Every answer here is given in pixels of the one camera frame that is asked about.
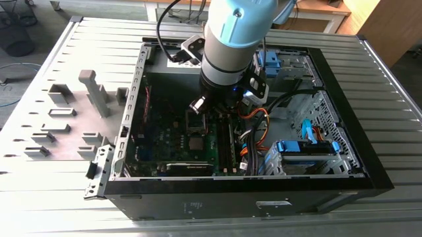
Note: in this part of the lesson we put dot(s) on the black chair base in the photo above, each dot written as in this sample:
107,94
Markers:
26,19

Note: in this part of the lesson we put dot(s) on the black PC case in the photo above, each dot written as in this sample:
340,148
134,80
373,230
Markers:
230,205

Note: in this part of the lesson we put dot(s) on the silver disk bay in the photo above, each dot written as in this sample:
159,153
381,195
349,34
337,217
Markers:
342,163

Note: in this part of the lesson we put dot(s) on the blue board connector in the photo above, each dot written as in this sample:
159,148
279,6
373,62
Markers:
142,154

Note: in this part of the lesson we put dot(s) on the blue drive bay latch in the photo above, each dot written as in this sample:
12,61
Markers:
274,61

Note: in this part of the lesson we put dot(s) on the CPU socket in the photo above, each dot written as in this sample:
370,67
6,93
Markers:
198,152

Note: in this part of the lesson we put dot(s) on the wooden cabinet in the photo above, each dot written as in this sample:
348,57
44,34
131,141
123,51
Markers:
389,24

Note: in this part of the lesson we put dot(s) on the silver card retainer bracket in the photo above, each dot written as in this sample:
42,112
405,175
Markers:
103,160

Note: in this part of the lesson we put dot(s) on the grey power supply unit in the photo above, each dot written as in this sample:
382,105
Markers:
158,63

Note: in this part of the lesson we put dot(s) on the silver optical drive cage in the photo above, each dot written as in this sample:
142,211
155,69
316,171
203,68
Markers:
297,74

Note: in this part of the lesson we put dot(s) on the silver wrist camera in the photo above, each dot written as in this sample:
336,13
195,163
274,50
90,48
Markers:
193,48
257,89

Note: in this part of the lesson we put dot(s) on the silver topped CPU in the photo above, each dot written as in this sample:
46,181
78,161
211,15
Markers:
197,144

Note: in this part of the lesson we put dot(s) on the black RAM slot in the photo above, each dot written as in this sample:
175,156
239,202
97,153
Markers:
221,143
225,143

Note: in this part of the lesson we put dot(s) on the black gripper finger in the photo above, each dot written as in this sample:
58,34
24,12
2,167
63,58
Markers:
198,106

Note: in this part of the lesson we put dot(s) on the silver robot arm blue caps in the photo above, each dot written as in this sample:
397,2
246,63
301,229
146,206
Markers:
225,54

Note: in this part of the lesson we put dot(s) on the black disk blue carrier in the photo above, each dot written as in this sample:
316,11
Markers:
289,146

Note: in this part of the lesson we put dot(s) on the black graphics card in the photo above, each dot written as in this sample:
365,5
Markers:
190,168

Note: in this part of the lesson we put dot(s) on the green motherboard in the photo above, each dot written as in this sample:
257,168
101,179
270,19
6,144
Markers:
151,153

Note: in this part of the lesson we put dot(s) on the black bin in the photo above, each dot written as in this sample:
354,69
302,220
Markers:
19,42

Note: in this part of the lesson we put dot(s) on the grey parts rack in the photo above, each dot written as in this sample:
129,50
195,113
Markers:
79,116

